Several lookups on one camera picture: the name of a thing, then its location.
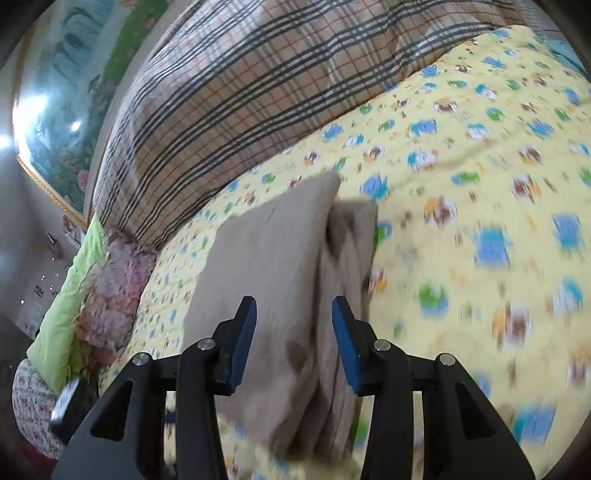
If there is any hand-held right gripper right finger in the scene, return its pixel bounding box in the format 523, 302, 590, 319
331, 295, 536, 480

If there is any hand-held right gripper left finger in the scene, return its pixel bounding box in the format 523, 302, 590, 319
51, 295, 258, 480

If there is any beige knitted sweater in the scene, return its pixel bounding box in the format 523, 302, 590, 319
182, 172, 379, 462

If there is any white red floral cloth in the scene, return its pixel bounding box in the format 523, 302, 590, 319
11, 357, 68, 460

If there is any light green quilt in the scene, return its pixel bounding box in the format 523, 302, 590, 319
25, 213, 109, 395

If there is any pink floral cloth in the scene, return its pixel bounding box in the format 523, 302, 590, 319
76, 228, 158, 365

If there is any yellow cartoon printed bedsheet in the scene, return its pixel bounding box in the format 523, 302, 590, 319
97, 23, 591, 480

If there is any plaid pillow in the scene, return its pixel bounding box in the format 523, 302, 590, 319
92, 0, 527, 250

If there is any gold framed landscape painting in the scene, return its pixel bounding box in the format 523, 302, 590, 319
11, 0, 171, 227

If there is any teal cloth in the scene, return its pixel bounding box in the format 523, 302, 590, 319
545, 39, 591, 86

